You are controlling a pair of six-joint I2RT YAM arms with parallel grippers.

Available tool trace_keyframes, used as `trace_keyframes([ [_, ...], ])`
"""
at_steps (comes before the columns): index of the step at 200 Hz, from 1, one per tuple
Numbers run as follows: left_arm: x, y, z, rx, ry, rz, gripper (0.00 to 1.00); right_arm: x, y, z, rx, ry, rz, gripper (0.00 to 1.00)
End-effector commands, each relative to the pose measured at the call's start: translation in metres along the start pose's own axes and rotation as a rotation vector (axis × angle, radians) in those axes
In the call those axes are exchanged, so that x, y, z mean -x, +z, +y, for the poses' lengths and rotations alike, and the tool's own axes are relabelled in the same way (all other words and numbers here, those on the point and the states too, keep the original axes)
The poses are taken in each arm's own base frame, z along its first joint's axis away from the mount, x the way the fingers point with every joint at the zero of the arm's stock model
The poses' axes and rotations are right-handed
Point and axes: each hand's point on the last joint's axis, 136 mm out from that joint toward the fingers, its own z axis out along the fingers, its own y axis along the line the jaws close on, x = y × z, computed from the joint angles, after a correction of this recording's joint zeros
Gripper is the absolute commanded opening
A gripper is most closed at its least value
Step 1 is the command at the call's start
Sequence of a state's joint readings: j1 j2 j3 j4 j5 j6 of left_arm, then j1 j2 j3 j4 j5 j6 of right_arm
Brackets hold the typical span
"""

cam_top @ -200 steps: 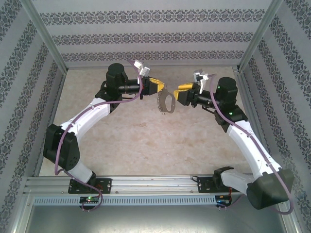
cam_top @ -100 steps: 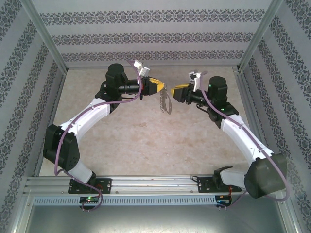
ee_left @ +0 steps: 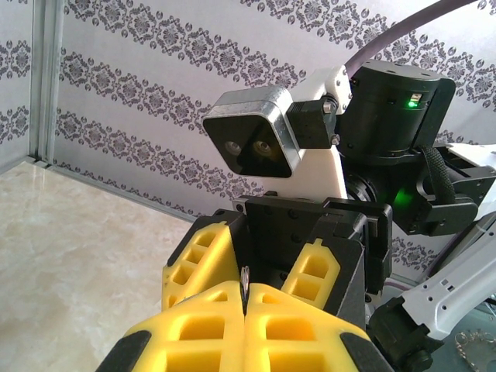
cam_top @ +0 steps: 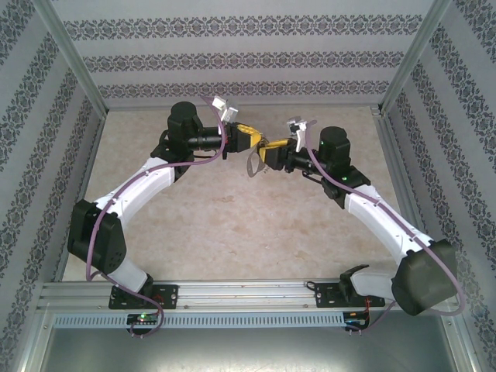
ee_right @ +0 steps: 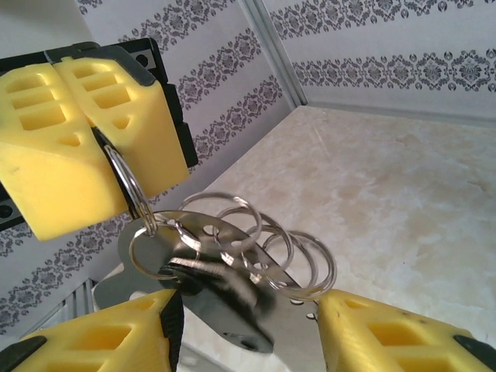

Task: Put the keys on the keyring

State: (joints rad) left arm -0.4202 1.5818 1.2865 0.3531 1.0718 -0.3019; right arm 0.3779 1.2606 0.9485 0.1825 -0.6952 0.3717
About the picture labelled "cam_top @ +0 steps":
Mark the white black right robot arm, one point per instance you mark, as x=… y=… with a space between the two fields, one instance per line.
x=379 y=224

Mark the grey metal panel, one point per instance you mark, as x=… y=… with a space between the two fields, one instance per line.
x=248 y=352

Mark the aluminium frame post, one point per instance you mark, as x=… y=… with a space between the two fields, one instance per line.
x=412 y=58
x=33 y=341
x=465 y=348
x=74 y=58

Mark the small controller board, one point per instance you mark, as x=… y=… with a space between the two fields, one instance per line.
x=143 y=318
x=354 y=319

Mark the aluminium table edge rail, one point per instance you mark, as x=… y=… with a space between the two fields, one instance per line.
x=240 y=107
x=399 y=174

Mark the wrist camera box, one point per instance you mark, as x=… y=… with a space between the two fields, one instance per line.
x=230 y=114
x=299 y=135

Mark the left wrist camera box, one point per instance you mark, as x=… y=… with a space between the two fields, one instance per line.
x=230 y=114

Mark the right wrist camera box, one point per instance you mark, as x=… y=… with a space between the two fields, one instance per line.
x=299 y=135

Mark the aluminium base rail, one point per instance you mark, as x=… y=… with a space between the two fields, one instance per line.
x=248 y=294

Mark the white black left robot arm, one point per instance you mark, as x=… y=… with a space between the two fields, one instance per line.
x=151 y=186

